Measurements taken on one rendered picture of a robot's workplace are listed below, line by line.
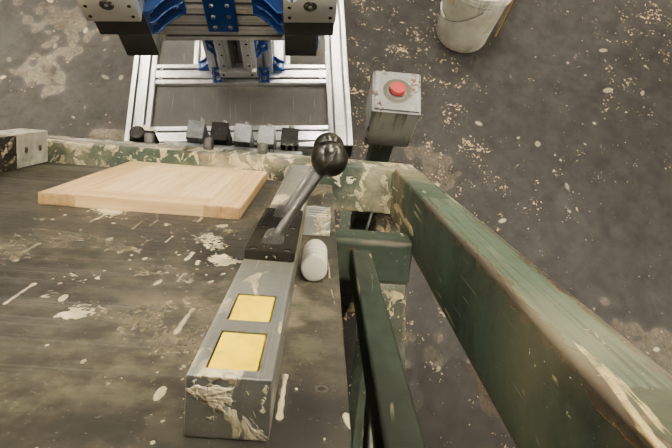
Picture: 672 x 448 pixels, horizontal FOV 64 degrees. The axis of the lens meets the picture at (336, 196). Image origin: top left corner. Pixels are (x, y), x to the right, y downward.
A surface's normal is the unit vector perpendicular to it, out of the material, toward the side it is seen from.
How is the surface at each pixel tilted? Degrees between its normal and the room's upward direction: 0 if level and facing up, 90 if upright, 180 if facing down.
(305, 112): 0
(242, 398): 34
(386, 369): 56
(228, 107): 0
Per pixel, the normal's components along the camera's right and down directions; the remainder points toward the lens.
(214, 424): 0.02, 0.18
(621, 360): 0.08, -0.98
